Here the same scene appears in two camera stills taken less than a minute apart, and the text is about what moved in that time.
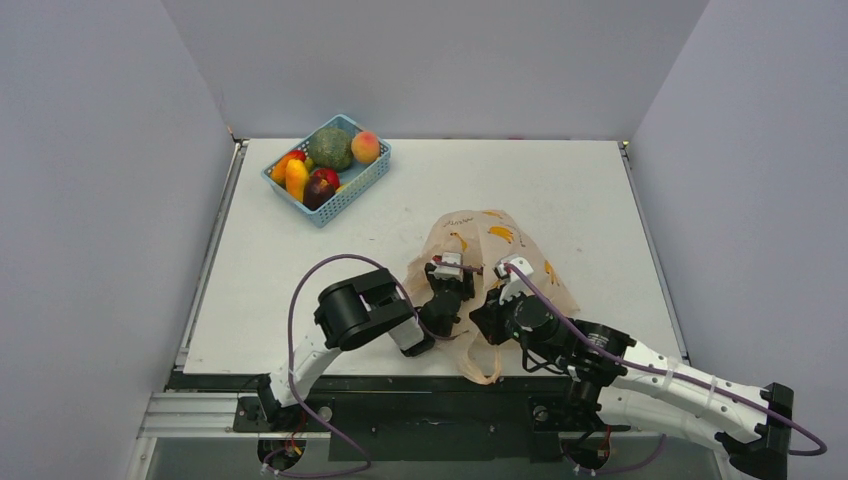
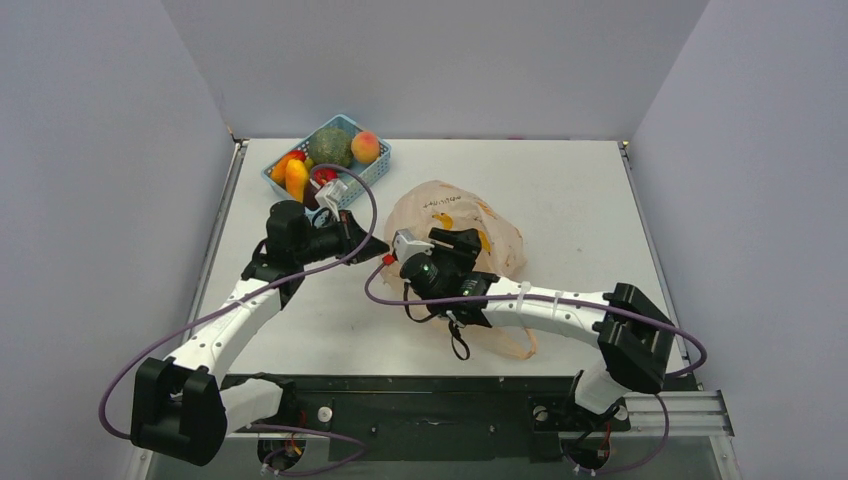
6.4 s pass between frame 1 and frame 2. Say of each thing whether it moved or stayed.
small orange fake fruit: stayed
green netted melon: stayed
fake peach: stayed
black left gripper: moved
